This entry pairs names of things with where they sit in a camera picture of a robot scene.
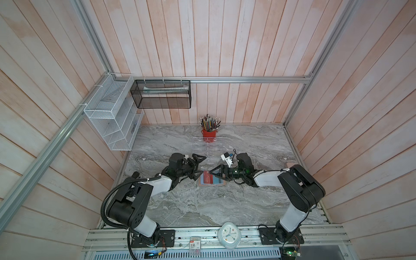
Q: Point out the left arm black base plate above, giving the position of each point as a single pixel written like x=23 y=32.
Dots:
x=160 y=238

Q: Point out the red credit card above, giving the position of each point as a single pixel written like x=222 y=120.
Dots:
x=206 y=177

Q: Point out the aluminium frame rail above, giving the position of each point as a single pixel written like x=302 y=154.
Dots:
x=231 y=79

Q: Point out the pink case on table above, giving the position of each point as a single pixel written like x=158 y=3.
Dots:
x=290 y=164

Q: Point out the clear acrylic organizer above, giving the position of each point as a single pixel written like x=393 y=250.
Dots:
x=212 y=148

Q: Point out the pink card holder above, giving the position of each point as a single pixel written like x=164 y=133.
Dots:
x=208 y=185

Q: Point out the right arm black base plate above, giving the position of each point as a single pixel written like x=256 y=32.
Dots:
x=279 y=236

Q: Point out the white analog clock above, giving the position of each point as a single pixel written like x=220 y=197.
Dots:
x=229 y=235

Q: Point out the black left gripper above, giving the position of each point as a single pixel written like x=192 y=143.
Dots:
x=192 y=175

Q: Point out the white wire mesh shelf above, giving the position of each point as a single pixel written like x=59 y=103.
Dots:
x=113 y=112

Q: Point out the black wire mesh basket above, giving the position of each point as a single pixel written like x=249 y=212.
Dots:
x=162 y=94

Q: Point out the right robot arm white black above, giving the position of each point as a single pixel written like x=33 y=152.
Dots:
x=302 y=189

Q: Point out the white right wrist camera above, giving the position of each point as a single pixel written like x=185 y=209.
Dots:
x=228 y=158

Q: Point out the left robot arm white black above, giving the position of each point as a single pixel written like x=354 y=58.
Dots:
x=125 y=206

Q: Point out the small red white box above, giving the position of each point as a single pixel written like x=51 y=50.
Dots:
x=195 y=245

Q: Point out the red pencil cup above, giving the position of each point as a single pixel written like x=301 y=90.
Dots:
x=209 y=137

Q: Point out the bundle of coloured pencils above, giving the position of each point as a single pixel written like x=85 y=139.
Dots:
x=209 y=123

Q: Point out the left blue circuit board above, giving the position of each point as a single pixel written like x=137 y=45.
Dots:
x=152 y=254

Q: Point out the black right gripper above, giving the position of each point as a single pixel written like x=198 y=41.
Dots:
x=222 y=168

